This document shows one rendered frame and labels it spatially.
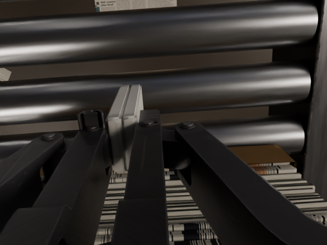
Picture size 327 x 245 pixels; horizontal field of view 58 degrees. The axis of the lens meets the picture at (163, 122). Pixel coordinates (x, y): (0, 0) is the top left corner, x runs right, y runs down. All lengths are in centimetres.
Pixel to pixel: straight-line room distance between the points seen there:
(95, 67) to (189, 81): 84
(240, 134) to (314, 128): 8
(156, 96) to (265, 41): 12
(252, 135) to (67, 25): 23
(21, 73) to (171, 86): 95
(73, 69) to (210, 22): 89
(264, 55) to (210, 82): 88
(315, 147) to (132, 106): 27
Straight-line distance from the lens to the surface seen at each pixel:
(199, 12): 31
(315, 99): 36
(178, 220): 24
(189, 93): 32
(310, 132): 37
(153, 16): 31
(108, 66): 113
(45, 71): 119
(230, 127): 35
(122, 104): 16
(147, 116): 16
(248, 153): 32
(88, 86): 32
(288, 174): 31
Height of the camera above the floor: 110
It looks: 70 degrees down
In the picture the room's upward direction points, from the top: 174 degrees clockwise
